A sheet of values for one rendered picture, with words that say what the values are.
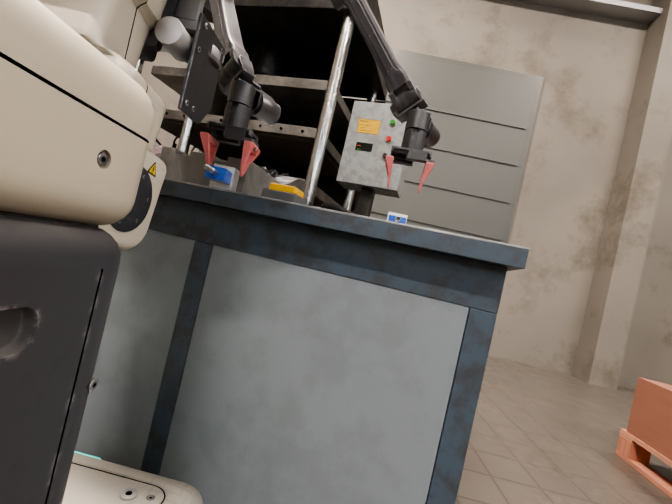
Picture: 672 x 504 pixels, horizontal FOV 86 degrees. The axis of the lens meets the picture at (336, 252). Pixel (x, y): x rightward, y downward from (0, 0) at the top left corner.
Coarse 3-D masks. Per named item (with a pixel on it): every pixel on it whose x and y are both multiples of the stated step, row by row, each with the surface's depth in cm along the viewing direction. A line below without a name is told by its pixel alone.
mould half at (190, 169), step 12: (168, 156) 93; (180, 156) 92; (192, 156) 91; (204, 156) 90; (168, 168) 92; (180, 168) 91; (192, 168) 90; (252, 168) 88; (180, 180) 91; (192, 180) 90; (204, 180) 89; (240, 180) 87; (252, 180) 90; (264, 180) 95; (276, 180) 102; (288, 180) 112; (300, 180) 117; (252, 192) 91
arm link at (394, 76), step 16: (336, 0) 97; (352, 0) 95; (352, 16) 96; (368, 16) 94; (368, 32) 94; (384, 48) 93; (384, 64) 94; (384, 80) 95; (400, 80) 93; (400, 96) 94; (416, 96) 92; (400, 112) 95
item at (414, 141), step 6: (408, 132) 91; (414, 132) 90; (420, 132) 90; (408, 138) 91; (414, 138) 90; (420, 138) 90; (402, 144) 92; (408, 144) 90; (414, 144) 90; (420, 144) 90; (396, 150) 91; (402, 150) 90; (408, 150) 90; (414, 150) 90; (420, 150) 89
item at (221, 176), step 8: (208, 168) 72; (216, 168) 77; (224, 168) 77; (232, 168) 81; (208, 176) 77; (216, 176) 77; (224, 176) 77; (232, 176) 81; (216, 184) 81; (224, 184) 81; (232, 184) 81
